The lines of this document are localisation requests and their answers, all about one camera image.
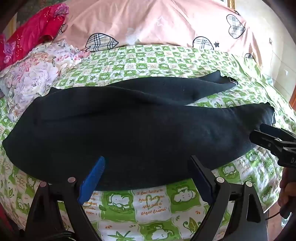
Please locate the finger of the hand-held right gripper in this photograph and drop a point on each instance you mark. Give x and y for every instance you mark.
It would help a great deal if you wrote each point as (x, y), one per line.
(271, 130)
(261, 139)

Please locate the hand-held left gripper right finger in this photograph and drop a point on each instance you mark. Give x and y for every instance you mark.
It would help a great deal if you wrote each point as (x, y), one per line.
(204, 183)

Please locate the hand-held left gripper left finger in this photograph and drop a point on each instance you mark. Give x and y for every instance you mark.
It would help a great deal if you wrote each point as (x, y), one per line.
(92, 177)

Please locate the black pants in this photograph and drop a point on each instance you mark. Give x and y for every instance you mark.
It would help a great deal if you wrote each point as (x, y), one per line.
(120, 129)

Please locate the person's right hand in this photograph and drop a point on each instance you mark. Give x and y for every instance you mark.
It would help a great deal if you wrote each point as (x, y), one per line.
(288, 192)

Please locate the green patterned bed sheet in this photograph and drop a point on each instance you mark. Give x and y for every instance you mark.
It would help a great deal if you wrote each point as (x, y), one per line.
(152, 215)

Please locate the floral pillow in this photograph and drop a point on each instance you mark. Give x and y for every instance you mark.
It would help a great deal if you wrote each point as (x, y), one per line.
(32, 74)

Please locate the gold framed landscape painting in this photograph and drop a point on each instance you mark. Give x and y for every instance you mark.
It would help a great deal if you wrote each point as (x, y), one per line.
(230, 3)

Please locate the pink quilt with heart prints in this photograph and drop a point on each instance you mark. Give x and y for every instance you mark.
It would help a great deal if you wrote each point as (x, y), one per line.
(161, 20)

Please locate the red floral blanket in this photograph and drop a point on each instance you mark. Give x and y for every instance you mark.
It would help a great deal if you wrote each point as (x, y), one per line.
(30, 30)

